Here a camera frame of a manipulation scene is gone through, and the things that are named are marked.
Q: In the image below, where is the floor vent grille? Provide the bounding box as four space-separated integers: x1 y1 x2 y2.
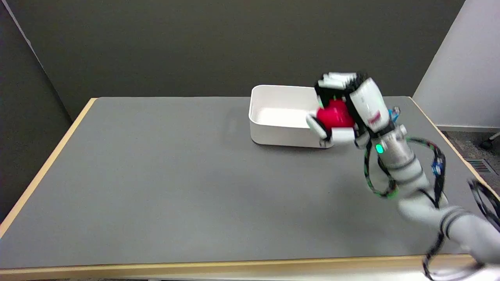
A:
467 159 493 174

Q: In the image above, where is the black chair base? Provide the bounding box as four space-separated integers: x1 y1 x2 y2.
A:
480 132 500 150

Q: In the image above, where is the red apple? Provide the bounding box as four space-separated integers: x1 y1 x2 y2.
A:
316 100 355 130

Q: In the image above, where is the black thick cable loop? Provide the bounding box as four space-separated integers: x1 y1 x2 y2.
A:
423 179 500 281

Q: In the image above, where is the black cable with blue connector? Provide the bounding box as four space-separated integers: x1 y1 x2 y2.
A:
406 137 448 208

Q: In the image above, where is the white rectangular box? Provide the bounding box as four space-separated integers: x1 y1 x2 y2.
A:
248 85 335 149

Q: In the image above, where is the black braided cable loop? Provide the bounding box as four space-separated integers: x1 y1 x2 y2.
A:
364 144 399 198

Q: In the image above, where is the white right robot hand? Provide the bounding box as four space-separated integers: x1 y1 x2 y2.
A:
306 72 395 149

